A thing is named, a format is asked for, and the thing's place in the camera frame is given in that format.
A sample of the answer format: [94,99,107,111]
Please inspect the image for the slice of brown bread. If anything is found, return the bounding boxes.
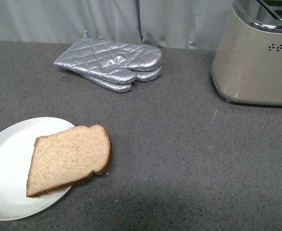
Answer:
[26,125,112,198]

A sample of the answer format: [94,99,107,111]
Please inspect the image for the beige two-slot toaster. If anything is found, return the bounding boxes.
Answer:
[211,0,282,105]

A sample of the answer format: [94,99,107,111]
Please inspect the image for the lower silver quilted oven mitt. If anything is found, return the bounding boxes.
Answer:
[83,66,162,93]

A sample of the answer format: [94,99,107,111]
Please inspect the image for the silver quilted oven mitt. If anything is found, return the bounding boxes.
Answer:
[54,33,162,85]
[83,66,162,93]

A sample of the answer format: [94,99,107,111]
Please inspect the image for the upper silver quilted oven mitt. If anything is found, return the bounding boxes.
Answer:
[54,33,162,85]

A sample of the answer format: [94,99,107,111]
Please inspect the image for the grey curtain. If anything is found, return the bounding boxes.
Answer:
[0,0,232,50]

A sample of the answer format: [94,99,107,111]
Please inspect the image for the white round plate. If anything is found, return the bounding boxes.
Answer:
[0,117,74,221]

